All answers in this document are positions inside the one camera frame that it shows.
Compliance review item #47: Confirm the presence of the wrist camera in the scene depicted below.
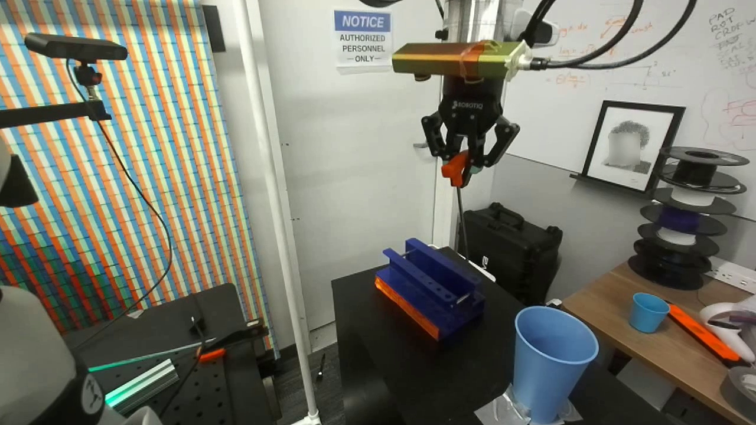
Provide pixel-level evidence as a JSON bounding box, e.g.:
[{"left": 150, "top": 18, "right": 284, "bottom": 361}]
[{"left": 392, "top": 40, "right": 533, "bottom": 83}]

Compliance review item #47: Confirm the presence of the stack of filament spools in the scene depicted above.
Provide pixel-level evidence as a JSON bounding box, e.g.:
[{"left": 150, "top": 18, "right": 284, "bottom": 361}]
[{"left": 627, "top": 146, "right": 750, "bottom": 291}]

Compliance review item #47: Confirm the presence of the large blue cup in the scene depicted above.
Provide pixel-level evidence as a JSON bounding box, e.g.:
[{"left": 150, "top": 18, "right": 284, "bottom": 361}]
[{"left": 510, "top": 305, "right": 599, "bottom": 425}]

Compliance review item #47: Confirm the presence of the white pole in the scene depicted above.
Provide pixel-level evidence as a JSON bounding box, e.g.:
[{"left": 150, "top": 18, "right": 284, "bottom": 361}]
[{"left": 232, "top": 0, "right": 323, "bottom": 425}]

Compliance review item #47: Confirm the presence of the aluminium rail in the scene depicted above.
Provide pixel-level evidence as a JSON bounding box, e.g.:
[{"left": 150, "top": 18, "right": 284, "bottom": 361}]
[{"left": 87, "top": 338, "right": 217, "bottom": 409}]

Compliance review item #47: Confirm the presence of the colourful striped backdrop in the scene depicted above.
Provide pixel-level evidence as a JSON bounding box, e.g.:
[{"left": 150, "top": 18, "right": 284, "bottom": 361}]
[{"left": 0, "top": 0, "right": 279, "bottom": 356}]

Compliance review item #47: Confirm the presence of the hand controller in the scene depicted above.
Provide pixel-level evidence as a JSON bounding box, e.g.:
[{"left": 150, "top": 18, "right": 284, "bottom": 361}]
[{"left": 699, "top": 294, "right": 756, "bottom": 364}]

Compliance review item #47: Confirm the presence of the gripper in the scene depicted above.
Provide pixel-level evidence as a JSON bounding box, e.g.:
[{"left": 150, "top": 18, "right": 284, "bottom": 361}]
[{"left": 421, "top": 77, "right": 521, "bottom": 186}]

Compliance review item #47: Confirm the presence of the framed picture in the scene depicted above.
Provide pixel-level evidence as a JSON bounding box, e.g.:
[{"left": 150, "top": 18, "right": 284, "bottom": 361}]
[{"left": 581, "top": 100, "right": 687, "bottom": 195}]

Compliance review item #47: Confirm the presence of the black hard case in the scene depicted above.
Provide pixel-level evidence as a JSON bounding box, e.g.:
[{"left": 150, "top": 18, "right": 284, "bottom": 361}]
[{"left": 460, "top": 202, "right": 563, "bottom": 306}]

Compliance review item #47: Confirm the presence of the white power strip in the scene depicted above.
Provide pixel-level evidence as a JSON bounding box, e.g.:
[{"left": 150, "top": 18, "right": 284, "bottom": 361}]
[{"left": 705, "top": 256, "right": 756, "bottom": 295}]

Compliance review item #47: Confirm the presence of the notice sign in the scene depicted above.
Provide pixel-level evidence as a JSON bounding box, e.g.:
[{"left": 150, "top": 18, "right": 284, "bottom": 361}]
[{"left": 333, "top": 8, "right": 394, "bottom": 75}]

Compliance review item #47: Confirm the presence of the black wall shelf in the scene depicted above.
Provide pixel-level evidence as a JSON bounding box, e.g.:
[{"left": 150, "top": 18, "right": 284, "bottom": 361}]
[{"left": 569, "top": 172, "right": 657, "bottom": 199}]

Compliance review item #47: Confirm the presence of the small blue cup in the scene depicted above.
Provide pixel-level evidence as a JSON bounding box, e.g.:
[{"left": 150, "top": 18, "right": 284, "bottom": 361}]
[{"left": 627, "top": 292, "right": 672, "bottom": 334}]

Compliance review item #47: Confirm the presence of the grey tape roll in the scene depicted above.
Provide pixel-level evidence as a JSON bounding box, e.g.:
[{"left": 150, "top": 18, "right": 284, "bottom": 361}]
[{"left": 719, "top": 365, "right": 756, "bottom": 421}]

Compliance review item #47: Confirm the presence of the wooden table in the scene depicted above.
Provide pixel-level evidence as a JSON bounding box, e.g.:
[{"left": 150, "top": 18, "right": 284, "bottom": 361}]
[{"left": 561, "top": 260, "right": 756, "bottom": 425}]

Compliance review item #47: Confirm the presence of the camera on mount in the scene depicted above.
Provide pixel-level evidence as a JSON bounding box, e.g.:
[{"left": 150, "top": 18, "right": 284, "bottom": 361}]
[{"left": 0, "top": 32, "right": 129, "bottom": 129}]

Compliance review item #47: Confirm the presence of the orange handle screwdriver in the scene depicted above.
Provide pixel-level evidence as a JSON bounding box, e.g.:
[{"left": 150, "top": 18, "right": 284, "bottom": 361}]
[{"left": 441, "top": 150, "right": 473, "bottom": 261}]

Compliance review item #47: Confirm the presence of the blue and orange tool holder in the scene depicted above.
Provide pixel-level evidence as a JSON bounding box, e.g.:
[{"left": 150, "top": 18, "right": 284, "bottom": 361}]
[{"left": 374, "top": 237, "right": 487, "bottom": 342}]

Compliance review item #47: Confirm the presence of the orange flat tool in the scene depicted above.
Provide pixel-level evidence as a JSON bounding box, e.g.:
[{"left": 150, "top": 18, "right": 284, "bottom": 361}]
[{"left": 666, "top": 302, "right": 742, "bottom": 363}]

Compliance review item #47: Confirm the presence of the black cable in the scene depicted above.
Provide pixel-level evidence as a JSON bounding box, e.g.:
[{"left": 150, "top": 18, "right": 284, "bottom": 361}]
[{"left": 65, "top": 59, "right": 173, "bottom": 350}]

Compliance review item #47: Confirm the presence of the clear tape patch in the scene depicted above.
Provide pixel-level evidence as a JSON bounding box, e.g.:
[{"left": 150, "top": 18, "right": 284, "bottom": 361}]
[{"left": 474, "top": 386, "right": 584, "bottom": 425}]

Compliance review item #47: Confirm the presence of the black and orange clamp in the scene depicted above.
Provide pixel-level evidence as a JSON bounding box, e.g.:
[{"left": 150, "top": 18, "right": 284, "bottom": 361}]
[{"left": 194, "top": 318, "right": 268, "bottom": 364}]

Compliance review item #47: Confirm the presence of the whiteboard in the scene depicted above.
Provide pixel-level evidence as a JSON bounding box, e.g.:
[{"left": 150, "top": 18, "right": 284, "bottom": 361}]
[{"left": 501, "top": 0, "right": 756, "bottom": 220}]

